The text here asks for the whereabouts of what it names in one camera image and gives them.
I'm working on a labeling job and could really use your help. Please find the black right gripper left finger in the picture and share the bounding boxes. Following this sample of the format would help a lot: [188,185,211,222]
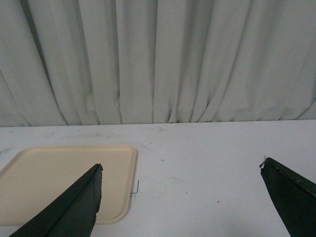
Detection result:
[11,164,103,237]

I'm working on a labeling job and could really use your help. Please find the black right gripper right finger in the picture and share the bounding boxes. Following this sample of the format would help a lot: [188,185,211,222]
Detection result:
[260,158,316,237]

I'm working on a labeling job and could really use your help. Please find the beige plastic tray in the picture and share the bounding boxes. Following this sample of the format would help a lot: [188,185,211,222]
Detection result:
[0,145,137,226]

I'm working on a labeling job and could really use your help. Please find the white pleated curtain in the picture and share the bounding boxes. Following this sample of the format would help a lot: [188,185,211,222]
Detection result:
[0,0,316,127]

